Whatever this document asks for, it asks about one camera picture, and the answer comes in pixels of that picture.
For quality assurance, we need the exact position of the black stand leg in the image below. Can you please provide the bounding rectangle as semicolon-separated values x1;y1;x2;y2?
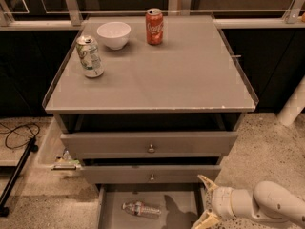
0;137;38;217

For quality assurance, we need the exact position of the white ceramic bowl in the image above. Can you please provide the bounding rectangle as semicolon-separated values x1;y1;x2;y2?
97;22;132;50

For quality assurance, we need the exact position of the white green soda can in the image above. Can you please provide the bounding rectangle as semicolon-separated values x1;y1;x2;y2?
76;35;104;78

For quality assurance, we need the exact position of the clear plastic water bottle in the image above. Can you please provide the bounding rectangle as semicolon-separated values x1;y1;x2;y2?
122;201;161;219

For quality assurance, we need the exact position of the metal railing frame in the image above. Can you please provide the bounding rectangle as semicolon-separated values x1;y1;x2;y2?
0;0;305;31

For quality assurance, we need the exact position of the grey drawer cabinet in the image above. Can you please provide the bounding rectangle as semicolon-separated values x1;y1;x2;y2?
43;15;258;170

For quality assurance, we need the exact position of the grey bottom drawer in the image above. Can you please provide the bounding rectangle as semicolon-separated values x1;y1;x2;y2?
98;183;206;229

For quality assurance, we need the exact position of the red soda can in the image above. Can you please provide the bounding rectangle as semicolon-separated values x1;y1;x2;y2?
146;8;163;45

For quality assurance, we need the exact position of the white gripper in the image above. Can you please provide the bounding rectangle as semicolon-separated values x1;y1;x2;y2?
191;175;235;229

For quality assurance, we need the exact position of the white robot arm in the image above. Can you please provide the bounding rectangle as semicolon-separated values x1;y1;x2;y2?
191;175;305;229

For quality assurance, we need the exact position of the grey middle drawer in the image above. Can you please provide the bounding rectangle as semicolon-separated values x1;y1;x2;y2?
81;165;221;184

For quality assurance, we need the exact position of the grey drawer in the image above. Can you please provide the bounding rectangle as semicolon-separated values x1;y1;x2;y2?
81;165;221;184
98;183;206;229
60;132;237;159

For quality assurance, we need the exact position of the clear plastic floor bin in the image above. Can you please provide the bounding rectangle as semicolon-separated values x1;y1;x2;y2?
36;118;80;171

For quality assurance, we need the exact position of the white pipe post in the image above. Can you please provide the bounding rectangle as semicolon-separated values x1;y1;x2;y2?
278;76;305;126

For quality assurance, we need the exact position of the grey top drawer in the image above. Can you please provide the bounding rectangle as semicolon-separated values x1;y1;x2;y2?
60;132;237;159

